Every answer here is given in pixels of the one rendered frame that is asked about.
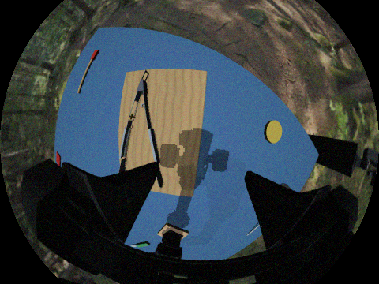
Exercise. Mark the yellow round disc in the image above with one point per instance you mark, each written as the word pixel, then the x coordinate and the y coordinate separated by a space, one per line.
pixel 273 131

